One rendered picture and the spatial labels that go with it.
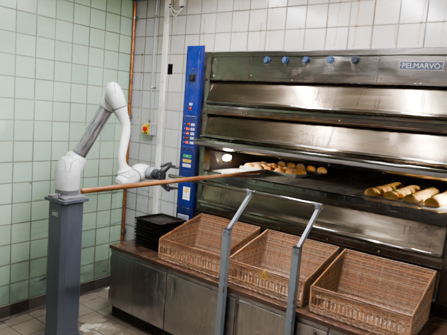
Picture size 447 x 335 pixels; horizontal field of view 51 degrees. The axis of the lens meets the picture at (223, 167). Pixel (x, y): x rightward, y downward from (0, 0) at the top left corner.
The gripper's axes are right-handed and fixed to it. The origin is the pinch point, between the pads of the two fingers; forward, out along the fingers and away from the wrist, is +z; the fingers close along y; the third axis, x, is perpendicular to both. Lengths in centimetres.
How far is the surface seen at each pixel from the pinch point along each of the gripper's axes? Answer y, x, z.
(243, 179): 2, -56, 15
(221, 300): 69, 4, 48
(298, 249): 24, 4, 96
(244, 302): 68, -2, 61
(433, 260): 29, -56, 151
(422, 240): 19, -56, 144
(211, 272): 58, -7, 30
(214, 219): 36, -51, -5
